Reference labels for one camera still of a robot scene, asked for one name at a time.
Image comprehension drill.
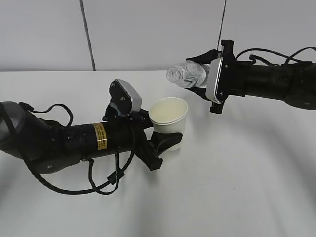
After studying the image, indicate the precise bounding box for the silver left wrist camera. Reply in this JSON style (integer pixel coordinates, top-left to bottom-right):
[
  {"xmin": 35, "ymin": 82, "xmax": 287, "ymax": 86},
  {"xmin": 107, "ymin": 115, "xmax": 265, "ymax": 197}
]
[{"xmin": 109, "ymin": 79, "xmax": 142, "ymax": 117}]

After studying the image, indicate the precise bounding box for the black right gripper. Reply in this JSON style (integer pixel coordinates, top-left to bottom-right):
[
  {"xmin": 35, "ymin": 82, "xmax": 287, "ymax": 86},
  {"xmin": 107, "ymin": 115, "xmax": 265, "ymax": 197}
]
[{"xmin": 186, "ymin": 39, "xmax": 247, "ymax": 114}]

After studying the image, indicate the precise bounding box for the clear green-label water bottle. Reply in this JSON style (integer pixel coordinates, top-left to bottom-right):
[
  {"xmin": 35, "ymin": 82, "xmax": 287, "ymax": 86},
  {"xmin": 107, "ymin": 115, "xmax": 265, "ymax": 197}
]
[{"xmin": 166, "ymin": 61, "xmax": 210, "ymax": 88}]

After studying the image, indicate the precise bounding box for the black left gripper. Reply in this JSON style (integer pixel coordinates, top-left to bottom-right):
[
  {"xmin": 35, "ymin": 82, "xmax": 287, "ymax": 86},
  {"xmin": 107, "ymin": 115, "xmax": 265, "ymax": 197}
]
[{"xmin": 102, "ymin": 106, "xmax": 183, "ymax": 171}]

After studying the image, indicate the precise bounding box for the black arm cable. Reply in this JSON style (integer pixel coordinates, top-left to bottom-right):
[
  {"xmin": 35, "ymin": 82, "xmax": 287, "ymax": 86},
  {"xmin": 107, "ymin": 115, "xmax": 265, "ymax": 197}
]
[
  {"xmin": 0, "ymin": 101, "xmax": 139, "ymax": 196},
  {"xmin": 234, "ymin": 46, "xmax": 316, "ymax": 67}
]

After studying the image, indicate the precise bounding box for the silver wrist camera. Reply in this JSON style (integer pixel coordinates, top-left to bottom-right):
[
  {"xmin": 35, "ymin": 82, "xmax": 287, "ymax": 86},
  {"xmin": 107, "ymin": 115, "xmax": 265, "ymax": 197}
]
[
  {"xmin": 205, "ymin": 57, "xmax": 228, "ymax": 104},
  {"xmin": 109, "ymin": 79, "xmax": 142, "ymax": 117}
]

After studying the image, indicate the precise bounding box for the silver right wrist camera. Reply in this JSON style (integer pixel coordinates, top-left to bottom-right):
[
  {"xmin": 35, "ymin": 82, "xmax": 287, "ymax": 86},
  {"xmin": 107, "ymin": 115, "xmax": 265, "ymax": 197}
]
[{"xmin": 205, "ymin": 57, "xmax": 228, "ymax": 104}]

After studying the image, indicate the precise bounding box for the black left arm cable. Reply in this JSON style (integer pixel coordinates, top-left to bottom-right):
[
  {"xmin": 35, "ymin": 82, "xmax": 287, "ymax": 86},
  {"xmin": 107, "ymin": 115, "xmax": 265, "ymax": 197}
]
[{"xmin": 0, "ymin": 101, "xmax": 139, "ymax": 196}]

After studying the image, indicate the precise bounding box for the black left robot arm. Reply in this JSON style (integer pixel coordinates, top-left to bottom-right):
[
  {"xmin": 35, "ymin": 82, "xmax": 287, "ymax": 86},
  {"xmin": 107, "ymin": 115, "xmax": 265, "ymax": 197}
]
[{"xmin": 2, "ymin": 101, "xmax": 183, "ymax": 174}]

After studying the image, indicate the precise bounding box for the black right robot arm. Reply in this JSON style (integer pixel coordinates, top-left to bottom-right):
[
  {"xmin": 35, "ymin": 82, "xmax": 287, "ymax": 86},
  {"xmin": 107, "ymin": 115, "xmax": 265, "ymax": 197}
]
[{"xmin": 188, "ymin": 39, "xmax": 316, "ymax": 114}]

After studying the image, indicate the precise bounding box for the white paper cup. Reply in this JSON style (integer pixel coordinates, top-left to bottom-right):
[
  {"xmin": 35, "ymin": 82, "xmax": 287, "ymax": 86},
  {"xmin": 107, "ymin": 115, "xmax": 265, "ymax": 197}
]
[{"xmin": 149, "ymin": 97, "xmax": 189, "ymax": 136}]

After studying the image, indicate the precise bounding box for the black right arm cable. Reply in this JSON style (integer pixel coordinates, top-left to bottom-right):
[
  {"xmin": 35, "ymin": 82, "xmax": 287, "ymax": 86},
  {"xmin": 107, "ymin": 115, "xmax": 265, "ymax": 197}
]
[{"xmin": 234, "ymin": 46, "xmax": 316, "ymax": 67}]

